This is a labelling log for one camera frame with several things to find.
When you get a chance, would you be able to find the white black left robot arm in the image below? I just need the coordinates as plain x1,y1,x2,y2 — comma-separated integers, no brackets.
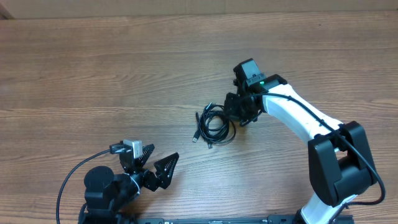
78,139,179,223

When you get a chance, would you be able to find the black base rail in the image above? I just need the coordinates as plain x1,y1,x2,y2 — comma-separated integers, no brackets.
136,214,354,224

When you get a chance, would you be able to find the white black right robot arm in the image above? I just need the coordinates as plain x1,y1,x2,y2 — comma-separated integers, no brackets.
224,73,381,223

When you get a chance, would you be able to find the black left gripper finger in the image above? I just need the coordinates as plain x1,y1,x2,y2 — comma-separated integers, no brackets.
136,144,155,167
154,152,179,189

